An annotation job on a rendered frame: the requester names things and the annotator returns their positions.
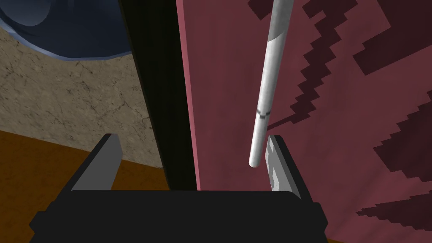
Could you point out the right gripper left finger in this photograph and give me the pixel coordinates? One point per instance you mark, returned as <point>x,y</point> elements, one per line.
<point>99,165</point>

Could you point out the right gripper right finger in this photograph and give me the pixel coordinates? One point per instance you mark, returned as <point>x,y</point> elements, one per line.
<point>281,168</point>

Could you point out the dark red cupboard door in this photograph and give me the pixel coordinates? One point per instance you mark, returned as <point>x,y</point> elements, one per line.
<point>320,111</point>

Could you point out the blue round rug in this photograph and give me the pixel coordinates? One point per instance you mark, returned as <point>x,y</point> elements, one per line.
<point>67,28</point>

